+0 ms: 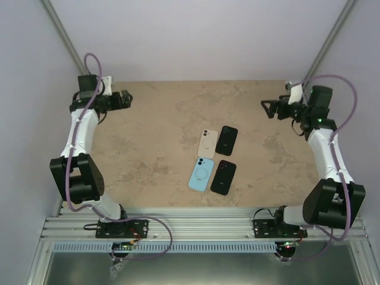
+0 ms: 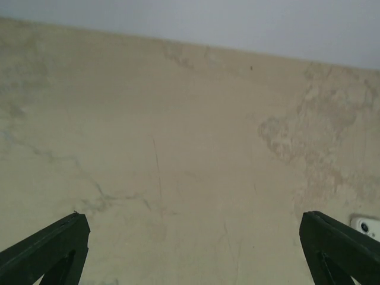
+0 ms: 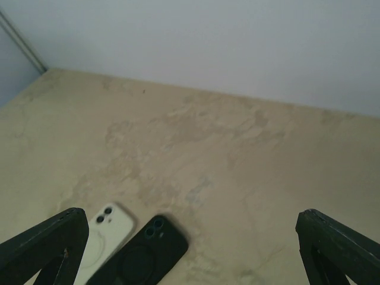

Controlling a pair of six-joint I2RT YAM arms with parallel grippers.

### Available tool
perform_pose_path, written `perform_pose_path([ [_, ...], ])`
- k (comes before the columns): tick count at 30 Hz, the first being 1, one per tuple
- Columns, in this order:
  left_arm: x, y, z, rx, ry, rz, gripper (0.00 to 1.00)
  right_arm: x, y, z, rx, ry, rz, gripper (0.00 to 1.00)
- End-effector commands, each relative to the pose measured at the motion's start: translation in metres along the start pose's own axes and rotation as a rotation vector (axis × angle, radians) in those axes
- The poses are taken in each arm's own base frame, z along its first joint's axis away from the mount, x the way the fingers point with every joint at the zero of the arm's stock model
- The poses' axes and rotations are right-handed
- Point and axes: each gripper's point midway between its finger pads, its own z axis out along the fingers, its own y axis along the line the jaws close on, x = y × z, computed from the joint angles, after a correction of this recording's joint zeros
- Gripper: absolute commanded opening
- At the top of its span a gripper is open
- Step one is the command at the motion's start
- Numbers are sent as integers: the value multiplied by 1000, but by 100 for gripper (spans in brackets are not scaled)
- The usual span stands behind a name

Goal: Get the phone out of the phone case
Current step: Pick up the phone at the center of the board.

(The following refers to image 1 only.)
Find beige phone case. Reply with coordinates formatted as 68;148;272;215
197;129;219;159

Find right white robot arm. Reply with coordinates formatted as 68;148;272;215
261;85;366;237

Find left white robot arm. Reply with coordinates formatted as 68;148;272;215
49;75;133;237

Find black cased phone upper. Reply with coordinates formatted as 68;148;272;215
216;125;238;156

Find black cased phone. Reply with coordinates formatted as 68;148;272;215
216;125;238;156
210;160;236;196

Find black cased phone lower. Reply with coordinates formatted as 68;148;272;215
210;160;236;196

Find light blue cased phone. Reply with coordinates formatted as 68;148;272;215
188;157;214;192

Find right circuit board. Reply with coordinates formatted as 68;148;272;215
282;240;300;249

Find circuit board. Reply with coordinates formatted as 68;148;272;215
282;240;300;249
111;240;138;251

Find left circuit board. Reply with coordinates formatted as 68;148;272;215
111;240;138;251

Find clear plastic bag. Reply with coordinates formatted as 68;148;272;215
109;258;126;280

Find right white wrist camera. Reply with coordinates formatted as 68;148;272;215
286;81;303;105

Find right aluminium corner post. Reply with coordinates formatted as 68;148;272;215
302;0;360;80

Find aluminium corner post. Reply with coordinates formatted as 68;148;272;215
41;0;87;75
302;0;360;80

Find left aluminium corner post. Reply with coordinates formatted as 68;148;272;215
41;0;87;75

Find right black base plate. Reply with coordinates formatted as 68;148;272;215
252;219;308;239

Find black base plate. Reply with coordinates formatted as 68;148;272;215
95;220;149;239
252;219;308;239

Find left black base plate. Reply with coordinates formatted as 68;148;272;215
95;220;149;239

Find aluminium rail frame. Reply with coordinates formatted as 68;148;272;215
27;207;379;284

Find blue slotted cable duct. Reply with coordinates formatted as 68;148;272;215
52;241;277;254

